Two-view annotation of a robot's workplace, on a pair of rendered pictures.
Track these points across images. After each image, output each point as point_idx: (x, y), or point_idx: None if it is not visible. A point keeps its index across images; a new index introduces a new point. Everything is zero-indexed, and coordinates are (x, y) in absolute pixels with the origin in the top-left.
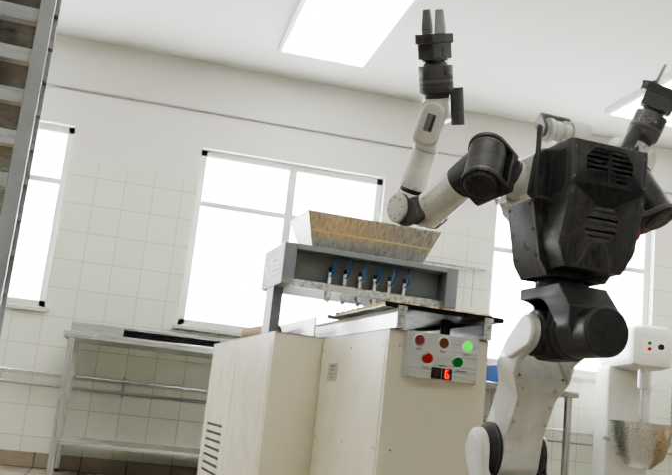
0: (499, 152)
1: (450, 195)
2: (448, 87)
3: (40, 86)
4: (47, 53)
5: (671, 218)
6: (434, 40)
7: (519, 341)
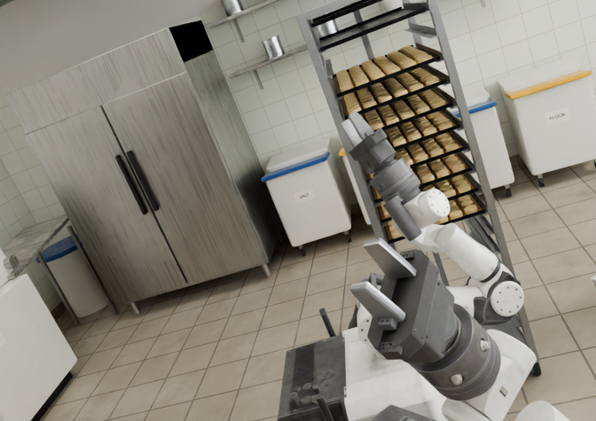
0: (356, 311)
1: None
2: (385, 201)
3: (356, 182)
4: (451, 84)
5: None
6: (354, 158)
7: None
